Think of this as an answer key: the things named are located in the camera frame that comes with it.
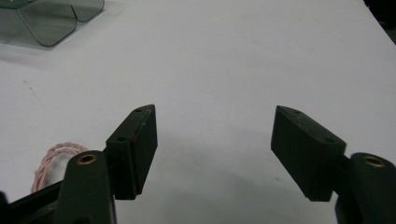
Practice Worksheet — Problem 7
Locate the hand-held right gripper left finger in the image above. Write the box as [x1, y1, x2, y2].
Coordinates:
[106, 104, 159, 201]

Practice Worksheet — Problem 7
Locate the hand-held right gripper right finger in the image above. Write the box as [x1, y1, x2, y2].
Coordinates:
[270, 105, 347, 203]

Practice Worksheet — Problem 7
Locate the pink twisted hair tie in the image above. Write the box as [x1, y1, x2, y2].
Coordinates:
[30, 142, 90, 194]

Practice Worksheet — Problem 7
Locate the clear plastic compartment box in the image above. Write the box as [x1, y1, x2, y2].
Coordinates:
[0, 0, 106, 49]

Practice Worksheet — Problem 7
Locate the white table cover sheet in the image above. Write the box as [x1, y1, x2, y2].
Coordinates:
[0, 0, 396, 224]

